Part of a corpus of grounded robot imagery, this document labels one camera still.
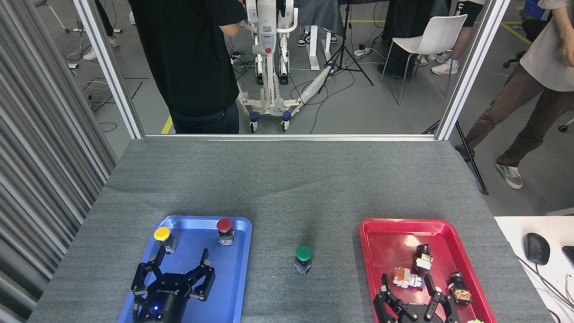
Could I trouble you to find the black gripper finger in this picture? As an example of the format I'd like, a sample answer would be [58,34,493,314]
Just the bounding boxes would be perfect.
[130,246,167,297]
[373,273,418,323]
[186,249,216,302]
[424,274,462,323]

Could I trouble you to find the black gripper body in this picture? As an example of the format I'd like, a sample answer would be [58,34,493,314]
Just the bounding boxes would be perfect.
[402,303,433,323]
[134,274,193,323]

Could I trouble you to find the green push button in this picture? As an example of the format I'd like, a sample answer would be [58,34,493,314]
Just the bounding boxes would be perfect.
[294,245,313,275]

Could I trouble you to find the yellow push button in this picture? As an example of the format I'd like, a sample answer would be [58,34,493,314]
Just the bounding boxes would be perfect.
[153,227,176,254]

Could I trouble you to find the red push button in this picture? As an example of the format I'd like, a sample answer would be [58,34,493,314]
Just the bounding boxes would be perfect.
[216,218,235,246]

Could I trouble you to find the blue plastic tray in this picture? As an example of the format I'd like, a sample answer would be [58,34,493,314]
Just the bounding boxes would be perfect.
[117,215,252,323]

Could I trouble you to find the red plastic tray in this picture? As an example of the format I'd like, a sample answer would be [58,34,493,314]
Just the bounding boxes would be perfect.
[359,218,497,323]

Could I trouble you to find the white desk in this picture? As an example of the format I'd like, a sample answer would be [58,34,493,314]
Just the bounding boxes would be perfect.
[493,216,574,323]

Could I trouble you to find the black computer mouse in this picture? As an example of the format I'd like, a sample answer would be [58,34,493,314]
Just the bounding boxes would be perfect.
[524,232,551,266]

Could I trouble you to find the grey table cloth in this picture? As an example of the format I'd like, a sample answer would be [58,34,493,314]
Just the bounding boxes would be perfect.
[27,139,554,323]

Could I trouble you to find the black tripod stand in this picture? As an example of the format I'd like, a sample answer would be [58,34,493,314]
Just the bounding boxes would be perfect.
[422,119,489,196]
[317,0,374,95]

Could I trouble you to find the grey corrugated panel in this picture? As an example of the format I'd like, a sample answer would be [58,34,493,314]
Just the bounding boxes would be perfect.
[0,0,126,323]

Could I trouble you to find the white plastic chair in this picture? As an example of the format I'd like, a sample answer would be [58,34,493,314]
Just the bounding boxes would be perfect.
[380,14,468,106]

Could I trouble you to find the white wheeled stand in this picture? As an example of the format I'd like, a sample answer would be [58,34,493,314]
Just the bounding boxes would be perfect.
[237,0,335,133]

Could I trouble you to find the black office chair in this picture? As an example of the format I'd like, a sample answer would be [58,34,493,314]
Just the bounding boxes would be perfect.
[503,18,545,69]

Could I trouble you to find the dark cloth draped table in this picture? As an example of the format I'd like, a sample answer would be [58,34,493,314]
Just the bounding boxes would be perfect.
[287,0,346,72]

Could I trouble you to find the blue box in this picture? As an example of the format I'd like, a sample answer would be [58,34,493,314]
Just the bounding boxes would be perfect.
[522,0,547,21]

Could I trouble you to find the black and orange switch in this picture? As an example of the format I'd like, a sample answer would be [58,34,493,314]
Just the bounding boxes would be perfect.
[448,271,472,306]

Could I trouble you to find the black knob switch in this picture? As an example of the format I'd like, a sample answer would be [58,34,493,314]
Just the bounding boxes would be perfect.
[413,244,434,274]

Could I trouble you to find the white and orange switch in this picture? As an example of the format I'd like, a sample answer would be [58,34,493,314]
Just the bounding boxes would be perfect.
[393,267,426,289]

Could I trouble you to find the black cable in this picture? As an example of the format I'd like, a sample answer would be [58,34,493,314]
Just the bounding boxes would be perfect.
[516,256,574,323]

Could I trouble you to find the silver frame rail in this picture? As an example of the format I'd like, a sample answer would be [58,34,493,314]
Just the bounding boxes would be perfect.
[143,133,438,142]

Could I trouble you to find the silver frame post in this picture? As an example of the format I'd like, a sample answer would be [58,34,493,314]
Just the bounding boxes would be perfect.
[73,0,145,140]
[435,0,512,141]

